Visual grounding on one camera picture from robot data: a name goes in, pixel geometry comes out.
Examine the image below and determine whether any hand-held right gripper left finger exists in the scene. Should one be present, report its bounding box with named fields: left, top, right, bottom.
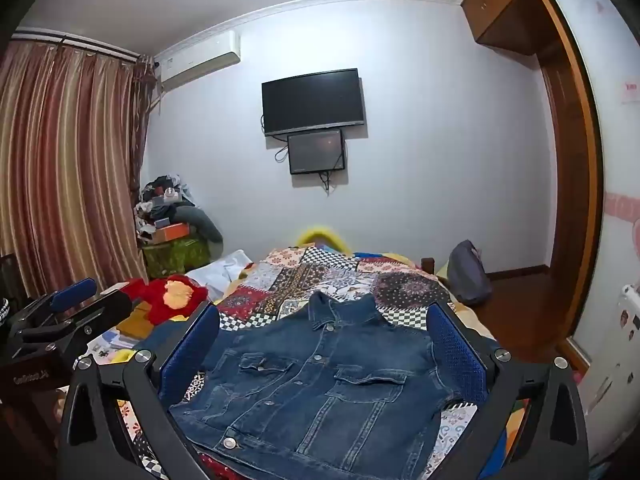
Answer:
left=56, top=304, right=223, bottom=480

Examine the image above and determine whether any white sliding door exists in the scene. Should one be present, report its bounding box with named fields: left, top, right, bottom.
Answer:
left=542, top=0, right=640, bottom=441

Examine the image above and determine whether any large black wall television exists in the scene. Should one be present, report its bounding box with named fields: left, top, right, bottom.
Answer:
left=261, top=67, right=366, bottom=137

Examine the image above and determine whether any patchwork quilt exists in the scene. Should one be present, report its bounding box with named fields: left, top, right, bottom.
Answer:
left=95, top=242, right=526, bottom=480

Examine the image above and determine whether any pile of printed papers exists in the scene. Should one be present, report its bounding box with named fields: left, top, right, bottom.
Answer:
left=87, top=330, right=138, bottom=366

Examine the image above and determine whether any striped curtain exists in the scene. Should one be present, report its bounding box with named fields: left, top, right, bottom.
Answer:
left=0, top=40, right=156, bottom=301

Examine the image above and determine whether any grey backpack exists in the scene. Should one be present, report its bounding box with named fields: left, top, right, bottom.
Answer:
left=446, top=240, right=493, bottom=306

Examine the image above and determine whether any white sheet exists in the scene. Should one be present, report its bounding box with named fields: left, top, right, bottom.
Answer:
left=185, top=249, right=255, bottom=303

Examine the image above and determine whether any white air conditioner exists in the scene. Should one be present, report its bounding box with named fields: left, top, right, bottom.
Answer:
left=154, top=30, right=242, bottom=93

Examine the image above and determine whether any white curtain rail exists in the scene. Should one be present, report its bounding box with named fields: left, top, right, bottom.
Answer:
left=10, top=32, right=141, bottom=63

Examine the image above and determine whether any orange box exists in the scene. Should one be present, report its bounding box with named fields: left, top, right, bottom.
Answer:
left=150, top=222, right=192, bottom=246

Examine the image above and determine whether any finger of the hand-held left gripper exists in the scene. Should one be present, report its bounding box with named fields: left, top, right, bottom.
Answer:
left=14, top=290, right=135, bottom=359
left=9, top=278, right=99, bottom=334

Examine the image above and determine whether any brown cardboard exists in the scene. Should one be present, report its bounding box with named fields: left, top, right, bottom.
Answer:
left=117, top=305, right=158, bottom=340

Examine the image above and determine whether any yellow plush ring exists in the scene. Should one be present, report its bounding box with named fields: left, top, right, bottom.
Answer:
left=295, top=225, right=353, bottom=253

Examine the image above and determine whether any blue denim jacket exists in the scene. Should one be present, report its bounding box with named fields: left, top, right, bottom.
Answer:
left=167, top=291, right=481, bottom=480

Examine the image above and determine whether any pile of clutter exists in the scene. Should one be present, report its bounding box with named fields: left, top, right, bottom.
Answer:
left=134, top=175, right=198, bottom=241

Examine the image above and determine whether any brown wooden door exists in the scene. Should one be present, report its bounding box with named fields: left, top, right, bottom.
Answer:
left=460, top=0, right=606, bottom=376

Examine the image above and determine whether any red plush toy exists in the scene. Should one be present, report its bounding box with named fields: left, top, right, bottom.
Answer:
left=120, top=274, right=211, bottom=323

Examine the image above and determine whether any small black wall monitor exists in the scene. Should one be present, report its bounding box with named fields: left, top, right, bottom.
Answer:
left=286, top=128, right=347, bottom=176

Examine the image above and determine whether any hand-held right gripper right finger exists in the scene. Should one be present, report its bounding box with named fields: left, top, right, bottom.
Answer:
left=422, top=302, right=588, bottom=480

